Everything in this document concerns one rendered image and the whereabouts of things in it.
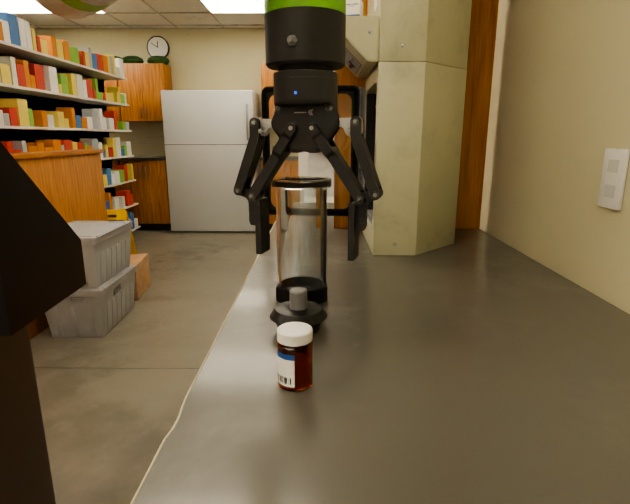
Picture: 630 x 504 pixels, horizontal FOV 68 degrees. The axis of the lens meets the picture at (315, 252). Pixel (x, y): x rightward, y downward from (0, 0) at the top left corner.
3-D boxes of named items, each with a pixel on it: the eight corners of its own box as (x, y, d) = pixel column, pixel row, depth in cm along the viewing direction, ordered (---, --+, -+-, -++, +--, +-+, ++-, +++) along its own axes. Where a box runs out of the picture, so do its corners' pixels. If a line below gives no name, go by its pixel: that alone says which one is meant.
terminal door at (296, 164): (357, 216, 149) (360, 85, 140) (264, 214, 153) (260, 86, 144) (357, 216, 150) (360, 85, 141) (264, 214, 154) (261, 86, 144)
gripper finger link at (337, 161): (312, 128, 57) (321, 121, 57) (363, 203, 58) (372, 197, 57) (303, 127, 54) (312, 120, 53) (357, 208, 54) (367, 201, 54)
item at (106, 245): (138, 264, 342) (134, 219, 335) (101, 290, 284) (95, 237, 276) (82, 264, 343) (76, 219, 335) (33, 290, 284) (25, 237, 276)
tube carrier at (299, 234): (329, 283, 94) (330, 176, 89) (331, 301, 83) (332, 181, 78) (276, 283, 94) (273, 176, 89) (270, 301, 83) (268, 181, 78)
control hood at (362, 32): (365, 78, 141) (366, 42, 138) (379, 61, 109) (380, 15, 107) (327, 78, 141) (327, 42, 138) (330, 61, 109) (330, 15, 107)
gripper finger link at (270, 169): (298, 127, 54) (289, 120, 54) (249, 203, 58) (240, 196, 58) (308, 128, 58) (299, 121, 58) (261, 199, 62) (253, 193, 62)
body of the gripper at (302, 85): (348, 73, 57) (347, 151, 59) (282, 76, 59) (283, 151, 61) (332, 65, 50) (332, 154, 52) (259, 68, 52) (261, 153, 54)
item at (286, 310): (327, 317, 79) (327, 280, 77) (327, 341, 70) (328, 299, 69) (272, 317, 79) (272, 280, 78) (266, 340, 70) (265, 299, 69)
